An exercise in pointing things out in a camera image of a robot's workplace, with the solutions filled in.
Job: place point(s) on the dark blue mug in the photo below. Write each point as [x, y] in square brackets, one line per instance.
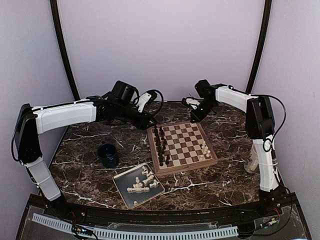
[108, 154]

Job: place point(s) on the cream white mug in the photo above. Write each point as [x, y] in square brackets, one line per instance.
[251, 165]

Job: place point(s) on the white chess knight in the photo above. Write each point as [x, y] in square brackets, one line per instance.
[203, 145]

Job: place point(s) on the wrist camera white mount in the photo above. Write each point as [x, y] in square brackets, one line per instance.
[145, 99]
[190, 102]

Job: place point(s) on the left black frame post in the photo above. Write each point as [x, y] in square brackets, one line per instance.
[62, 48]

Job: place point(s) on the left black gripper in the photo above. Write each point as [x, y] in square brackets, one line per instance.
[142, 124]

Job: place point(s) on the metal tray wooden rim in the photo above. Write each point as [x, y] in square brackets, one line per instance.
[126, 179]

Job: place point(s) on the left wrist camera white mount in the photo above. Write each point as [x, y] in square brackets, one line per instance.
[145, 99]

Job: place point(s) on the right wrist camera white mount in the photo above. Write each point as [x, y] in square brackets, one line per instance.
[190, 102]

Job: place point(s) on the white slotted cable duct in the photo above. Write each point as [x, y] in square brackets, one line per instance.
[135, 232]

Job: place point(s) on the white chess pieces pile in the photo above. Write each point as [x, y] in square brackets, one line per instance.
[145, 183]

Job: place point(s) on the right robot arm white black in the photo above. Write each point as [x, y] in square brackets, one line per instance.
[259, 124]

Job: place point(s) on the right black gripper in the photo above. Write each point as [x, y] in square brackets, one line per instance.
[194, 114]

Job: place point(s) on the black front rail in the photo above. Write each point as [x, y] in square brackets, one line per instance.
[102, 215]

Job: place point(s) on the wooden chess board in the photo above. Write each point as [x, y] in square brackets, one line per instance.
[184, 141]

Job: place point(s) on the black chess pieces row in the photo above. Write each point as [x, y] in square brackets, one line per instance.
[161, 144]

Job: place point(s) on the right black frame post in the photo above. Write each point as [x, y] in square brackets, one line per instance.
[260, 46]

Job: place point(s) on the black frame post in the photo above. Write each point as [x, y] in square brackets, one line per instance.
[62, 48]
[260, 46]

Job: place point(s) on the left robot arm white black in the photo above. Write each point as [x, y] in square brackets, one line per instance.
[123, 103]

